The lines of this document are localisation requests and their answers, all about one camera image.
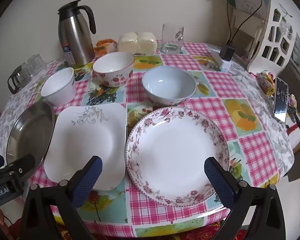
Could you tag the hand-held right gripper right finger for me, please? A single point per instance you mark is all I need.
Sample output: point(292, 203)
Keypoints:
point(220, 182)

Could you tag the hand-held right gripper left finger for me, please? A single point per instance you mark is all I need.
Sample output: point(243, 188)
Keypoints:
point(88, 180)

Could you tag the stainless steel plate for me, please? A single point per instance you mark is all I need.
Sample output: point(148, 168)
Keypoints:
point(27, 135)

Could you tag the square white plate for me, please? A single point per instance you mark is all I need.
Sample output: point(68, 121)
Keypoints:
point(85, 145)

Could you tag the round floral rim plate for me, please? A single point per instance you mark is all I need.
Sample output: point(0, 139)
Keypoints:
point(175, 150)

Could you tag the small white bowl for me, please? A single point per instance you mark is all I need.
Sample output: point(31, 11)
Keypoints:
point(58, 90)

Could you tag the pale blue bowl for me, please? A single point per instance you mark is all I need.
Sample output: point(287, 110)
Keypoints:
point(168, 85)

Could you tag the strawberry print bowl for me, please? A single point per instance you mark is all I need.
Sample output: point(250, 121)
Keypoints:
point(113, 67)

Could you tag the pink checked fruit tablecloth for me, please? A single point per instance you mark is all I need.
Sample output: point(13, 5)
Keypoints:
point(215, 87)

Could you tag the clear glass cup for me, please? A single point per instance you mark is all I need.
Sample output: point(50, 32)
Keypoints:
point(27, 71)
point(37, 62)

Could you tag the smartphone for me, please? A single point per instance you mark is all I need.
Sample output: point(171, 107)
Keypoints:
point(281, 100)

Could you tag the colourful candy packets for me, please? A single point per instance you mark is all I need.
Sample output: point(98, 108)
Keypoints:
point(266, 83)

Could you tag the black power adapter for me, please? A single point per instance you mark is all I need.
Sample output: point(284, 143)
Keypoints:
point(227, 52)

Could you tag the orange snack packet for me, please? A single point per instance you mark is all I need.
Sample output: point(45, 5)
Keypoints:
point(103, 46)

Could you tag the stainless steel thermos jug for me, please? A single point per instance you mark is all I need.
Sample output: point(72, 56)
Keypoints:
point(75, 37)

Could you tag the bag of steamed buns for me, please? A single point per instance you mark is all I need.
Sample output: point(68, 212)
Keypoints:
point(136, 42)

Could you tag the white lattice rack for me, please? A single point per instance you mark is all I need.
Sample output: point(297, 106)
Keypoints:
point(272, 42)

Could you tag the clear glass mug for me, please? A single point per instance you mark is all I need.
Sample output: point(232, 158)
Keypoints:
point(172, 38)

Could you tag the white printed card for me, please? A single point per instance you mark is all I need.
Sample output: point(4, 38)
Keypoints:
point(250, 3)

